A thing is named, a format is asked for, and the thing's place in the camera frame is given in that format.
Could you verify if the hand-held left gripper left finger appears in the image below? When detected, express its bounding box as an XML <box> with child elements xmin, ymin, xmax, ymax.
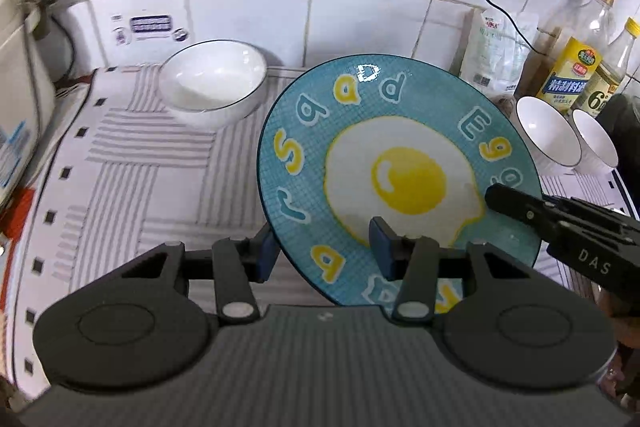
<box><xmin>117</xmin><ymin>223</ymin><xmax>280</xmax><ymax>326</ymax></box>

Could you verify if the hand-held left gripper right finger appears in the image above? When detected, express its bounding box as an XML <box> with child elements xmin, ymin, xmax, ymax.
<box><xmin>368</xmin><ymin>216</ymin><xmax>507</xmax><ymax>323</ymax></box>

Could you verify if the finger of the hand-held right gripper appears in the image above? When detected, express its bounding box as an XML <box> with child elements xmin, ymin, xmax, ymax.
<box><xmin>483</xmin><ymin>184</ymin><xmax>568</xmax><ymax>244</ymax></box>
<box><xmin>541</xmin><ymin>194</ymin><xmax>628</xmax><ymax>214</ymax></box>

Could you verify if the small white bowl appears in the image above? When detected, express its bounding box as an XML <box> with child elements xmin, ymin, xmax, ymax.
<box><xmin>571</xmin><ymin>108</ymin><xmax>621</xmax><ymax>172</ymax></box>
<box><xmin>515</xmin><ymin>96</ymin><xmax>583</xmax><ymax>175</ymax></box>

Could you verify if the blue fried egg plate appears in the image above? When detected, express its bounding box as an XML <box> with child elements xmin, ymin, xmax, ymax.
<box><xmin>256</xmin><ymin>55</ymin><xmax>543</xmax><ymax>308</ymax></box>

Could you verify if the large white bowl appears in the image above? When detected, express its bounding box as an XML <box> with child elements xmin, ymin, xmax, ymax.
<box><xmin>158</xmin><ymin>40</ymin><xmax>268</xmax><ymax>131</ymax></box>

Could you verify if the dark cooking pot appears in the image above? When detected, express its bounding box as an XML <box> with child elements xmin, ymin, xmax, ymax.
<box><xmin>597</xmin><ymin>92</ymin><xmax>640</xmax><ymax>208</ymax></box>

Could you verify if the yellow cap vinegar bottle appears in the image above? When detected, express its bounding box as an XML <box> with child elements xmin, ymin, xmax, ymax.
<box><xmin>575</xmin><ymin>18</ymin><xmax>640</xmax><ymax>118</ymax></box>

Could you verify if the yellow label oil bottle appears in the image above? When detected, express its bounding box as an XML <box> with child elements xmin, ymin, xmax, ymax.
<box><xmin>515</xmin><ymin>0</ymin><xmax>617</xmax><ymax>114</ymax></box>

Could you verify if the white salt bag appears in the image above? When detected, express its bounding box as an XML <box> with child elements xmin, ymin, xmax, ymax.
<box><xmin>457</xmin><ymin>7</ymin><xmax>541</xmax><ymax>95</ymax></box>

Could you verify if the striped table mat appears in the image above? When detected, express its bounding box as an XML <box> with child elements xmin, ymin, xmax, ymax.
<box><xmin>10</xmin><ymin>64</ymin><xmax>640</xmax><ymax>388</ymax></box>

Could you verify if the white appliance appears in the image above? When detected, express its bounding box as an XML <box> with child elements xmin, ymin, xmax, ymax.
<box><xmin>0</xmin><ymin>0</ymin><xmax>56</xmax><ymax>212</ymax></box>

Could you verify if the wall sticker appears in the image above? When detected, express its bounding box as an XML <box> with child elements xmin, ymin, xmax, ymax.
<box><xmin>111</xmin><ymin>14</ymin><xmax>191</xmax><ymax>45</ymax></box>

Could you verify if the thin black cord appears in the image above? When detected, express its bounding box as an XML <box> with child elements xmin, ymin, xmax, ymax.
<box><xmin>37</xmin><ymin>14</ymin><xmax>76</xmax><ymax>82</ymax></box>

